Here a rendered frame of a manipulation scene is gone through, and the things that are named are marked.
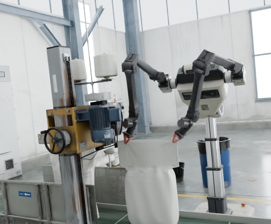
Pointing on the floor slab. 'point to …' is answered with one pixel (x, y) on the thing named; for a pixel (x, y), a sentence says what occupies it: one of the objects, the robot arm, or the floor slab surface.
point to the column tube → (59, 64)
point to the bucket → (179, 172)
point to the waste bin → (224, 149)
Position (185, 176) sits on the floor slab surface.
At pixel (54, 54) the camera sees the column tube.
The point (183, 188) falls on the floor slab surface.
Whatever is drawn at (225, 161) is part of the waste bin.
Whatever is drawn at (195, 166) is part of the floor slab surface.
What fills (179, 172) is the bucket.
